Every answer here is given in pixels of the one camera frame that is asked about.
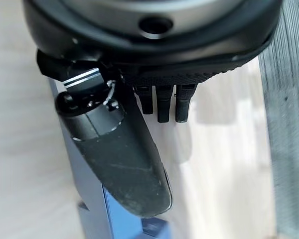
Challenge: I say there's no blue folder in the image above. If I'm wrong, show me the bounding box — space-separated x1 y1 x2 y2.
48 78 171 239

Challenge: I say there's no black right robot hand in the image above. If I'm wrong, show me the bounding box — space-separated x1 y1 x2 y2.
21 0 283 217

